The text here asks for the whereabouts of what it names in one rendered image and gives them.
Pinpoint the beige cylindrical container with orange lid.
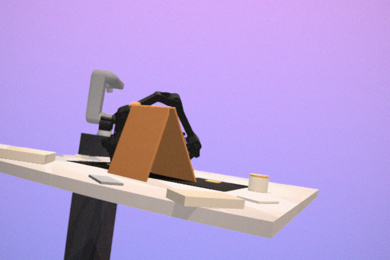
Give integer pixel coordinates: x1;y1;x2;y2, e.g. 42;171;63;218
248;174;269;193

